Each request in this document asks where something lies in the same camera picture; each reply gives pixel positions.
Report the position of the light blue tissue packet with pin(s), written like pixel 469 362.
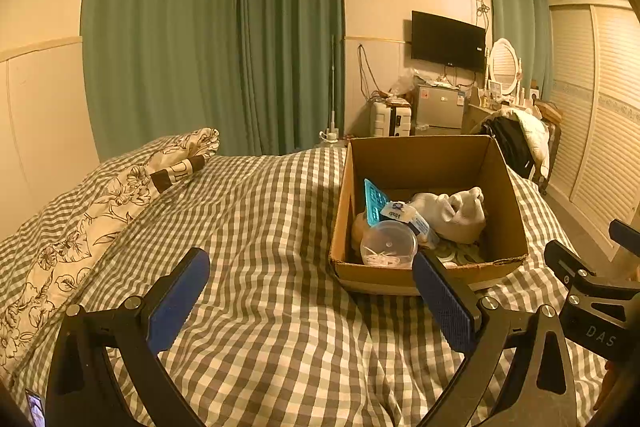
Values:
pixel 400 212

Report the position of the person's right hand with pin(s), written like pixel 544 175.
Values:
pixel 606 382

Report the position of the black jacket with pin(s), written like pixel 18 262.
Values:
pixel 510 142

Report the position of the brown cardboard box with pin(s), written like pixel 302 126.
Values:
pixel 400 157

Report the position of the white cloth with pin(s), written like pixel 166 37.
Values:
pixel 460 217

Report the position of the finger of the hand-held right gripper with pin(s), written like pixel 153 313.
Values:
pixel 567 262
pixel 627 237

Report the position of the grey refrigerator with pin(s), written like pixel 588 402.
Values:
pixel 437 107

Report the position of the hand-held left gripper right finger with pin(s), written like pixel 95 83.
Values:
pixel 445 302

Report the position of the white dressing table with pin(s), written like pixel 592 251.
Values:
pixel 475 117

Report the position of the wide green curtain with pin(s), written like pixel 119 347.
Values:
pixel 200 32

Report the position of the white suitcase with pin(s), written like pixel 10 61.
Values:
pixel 387 119

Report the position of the oval white mirror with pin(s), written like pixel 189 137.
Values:
pixel 502 67

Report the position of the grey checked blanket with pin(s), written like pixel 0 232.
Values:
pixel 275 232

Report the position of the smartphone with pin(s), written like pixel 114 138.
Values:
pixel 35 407

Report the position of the floral pillow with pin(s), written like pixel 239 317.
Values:
pixel 100 217

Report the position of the white louvred wardrobe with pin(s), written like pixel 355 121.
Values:
pixel 600 107

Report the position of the teal blister pack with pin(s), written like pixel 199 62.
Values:
pixel 375 202

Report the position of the narrow green curtain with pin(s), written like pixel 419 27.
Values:
pixel 515 7

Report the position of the white pole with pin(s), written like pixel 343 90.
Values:
pixel 332 82

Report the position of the black wall television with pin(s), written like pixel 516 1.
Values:
pixel 447 39

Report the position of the clear plastic bag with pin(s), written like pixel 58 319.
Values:
pixel 402 84

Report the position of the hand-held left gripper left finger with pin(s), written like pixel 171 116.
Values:
pixel 180 297

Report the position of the clear cotton swab container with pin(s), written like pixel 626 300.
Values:
pixel 390 242

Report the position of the white jacket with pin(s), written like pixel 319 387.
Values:
pixel 532 132

